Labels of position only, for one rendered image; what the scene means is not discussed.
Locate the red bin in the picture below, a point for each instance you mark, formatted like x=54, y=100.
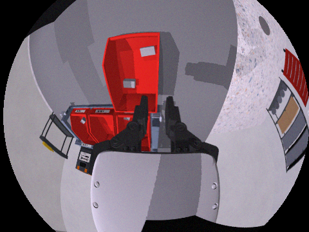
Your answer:
x=122, y=60
x=101, y=125
x=82, y=130
x=121, y=125

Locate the dark grey tool case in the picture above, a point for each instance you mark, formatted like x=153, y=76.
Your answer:
x=85, y=161

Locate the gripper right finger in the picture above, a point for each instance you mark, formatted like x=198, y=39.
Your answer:
x=181, y=138

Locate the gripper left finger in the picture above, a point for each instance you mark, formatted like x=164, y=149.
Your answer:
x=128, y=138

